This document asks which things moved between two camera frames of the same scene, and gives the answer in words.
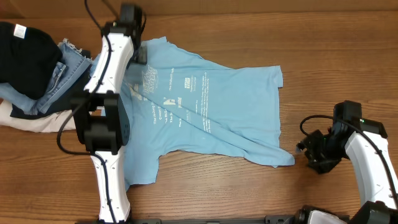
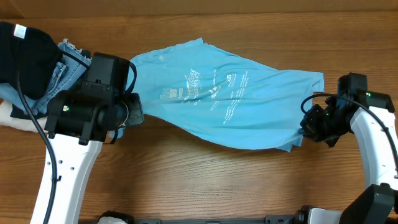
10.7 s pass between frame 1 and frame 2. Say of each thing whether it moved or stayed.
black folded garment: stayed
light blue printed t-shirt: moved
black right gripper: moved
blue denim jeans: stayed
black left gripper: moved
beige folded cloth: stayed
